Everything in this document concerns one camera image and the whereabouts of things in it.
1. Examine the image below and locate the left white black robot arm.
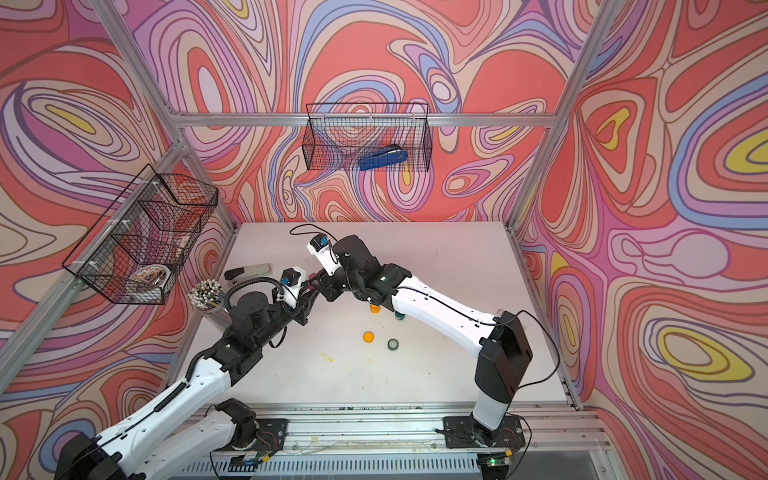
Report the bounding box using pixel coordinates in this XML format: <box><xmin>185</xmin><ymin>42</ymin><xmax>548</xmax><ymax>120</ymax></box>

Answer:
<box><xmin>55</xmin><ymin>279</ymin><xmax>318</xmax><ymax>479</ymax></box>

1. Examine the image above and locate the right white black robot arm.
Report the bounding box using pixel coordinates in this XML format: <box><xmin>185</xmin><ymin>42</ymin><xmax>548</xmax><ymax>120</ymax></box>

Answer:
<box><xmin>307</xmin><ymin>233</ymin><xmax>533</xmax><ymax>433</ymax></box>

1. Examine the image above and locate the grey stapler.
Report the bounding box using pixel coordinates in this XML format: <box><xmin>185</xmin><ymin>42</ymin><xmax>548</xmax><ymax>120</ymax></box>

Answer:
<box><xmin>224</xmin><ymin>263</ymin><xmax>272</xmax><ymax>284</ymax></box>

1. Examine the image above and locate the cup of pencils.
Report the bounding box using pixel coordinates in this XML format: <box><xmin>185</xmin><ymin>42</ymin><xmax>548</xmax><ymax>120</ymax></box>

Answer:
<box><xmin>187</xmin><ymin>279</ymin><xmax>232</xmax><ymax>331</ymax></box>

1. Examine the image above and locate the blue stapler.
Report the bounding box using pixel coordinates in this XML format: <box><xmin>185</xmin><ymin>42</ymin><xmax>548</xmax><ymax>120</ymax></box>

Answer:
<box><xmin>358</xmin><ymin>144</ymin><xmax>408</xmax><ymax>171</ymax></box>

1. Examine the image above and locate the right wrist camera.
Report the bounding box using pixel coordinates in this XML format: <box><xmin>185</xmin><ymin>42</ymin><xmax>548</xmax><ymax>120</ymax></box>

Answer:
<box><xmin>307</xmin><ymin>233</ymin><xmax>341</xmax><ymax>276</ymax></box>

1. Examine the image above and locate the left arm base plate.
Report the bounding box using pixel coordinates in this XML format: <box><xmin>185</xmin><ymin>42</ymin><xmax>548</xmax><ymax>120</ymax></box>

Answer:
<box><xmin>223</xmin><ymin>418</ymin><xmax>289</xmax><ymax>454</ymax></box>

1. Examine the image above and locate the back black wire basket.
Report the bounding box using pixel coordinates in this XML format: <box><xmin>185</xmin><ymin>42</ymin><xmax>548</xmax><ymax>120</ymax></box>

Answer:
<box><xmin>302</xmin><ymin>101</ymin><xmax>433</xmax><ymax>173</ymax></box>

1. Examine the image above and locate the black wire basket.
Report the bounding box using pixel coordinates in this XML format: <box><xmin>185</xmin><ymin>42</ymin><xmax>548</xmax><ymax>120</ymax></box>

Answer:
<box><xmin>62</xmin><ymin>165</ymin><xmax>219</xmax><ymax>305</ymax></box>
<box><xmin>302</xmin><ymin>101</ymin><xmax>433</xmax><ymax>173</ymax></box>

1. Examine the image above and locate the left black wire basket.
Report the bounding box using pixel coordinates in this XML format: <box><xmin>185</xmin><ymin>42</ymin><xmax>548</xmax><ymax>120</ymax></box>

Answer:
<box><xmin>62</xmin><ymin>165</ymin><xmax>219</xmax><ymax>305</ymax></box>

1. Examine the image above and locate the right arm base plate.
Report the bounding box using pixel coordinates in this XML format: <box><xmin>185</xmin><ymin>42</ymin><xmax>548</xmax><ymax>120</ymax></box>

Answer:
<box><xmin>435</xmin><ymin>414</ymin><xmax>526</xmax><ymax>452</ymax></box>

